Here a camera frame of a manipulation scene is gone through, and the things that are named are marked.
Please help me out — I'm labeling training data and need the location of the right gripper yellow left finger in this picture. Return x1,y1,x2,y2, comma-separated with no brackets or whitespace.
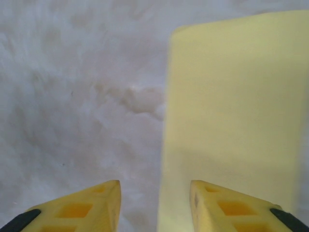
0,180,121,232

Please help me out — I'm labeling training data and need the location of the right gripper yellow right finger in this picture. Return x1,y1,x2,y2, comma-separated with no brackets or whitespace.
189,180,309,232

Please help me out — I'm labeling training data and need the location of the yellow paper sheet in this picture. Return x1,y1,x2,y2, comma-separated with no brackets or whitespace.
156,9,309,232

